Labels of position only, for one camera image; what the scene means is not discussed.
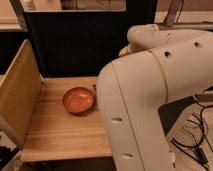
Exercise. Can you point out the right dark side panel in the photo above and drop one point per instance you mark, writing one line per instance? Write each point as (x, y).
(170, 112)

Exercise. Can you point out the left wooden side panel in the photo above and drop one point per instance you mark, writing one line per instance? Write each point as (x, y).
(19, 91)

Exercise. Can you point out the orange ceramic bowl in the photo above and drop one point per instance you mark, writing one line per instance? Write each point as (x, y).
(78, 100)

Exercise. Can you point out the black back panel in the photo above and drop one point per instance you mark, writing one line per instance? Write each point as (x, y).
(81, 43)

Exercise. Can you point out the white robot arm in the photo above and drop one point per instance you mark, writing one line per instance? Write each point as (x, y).
(160, 66)

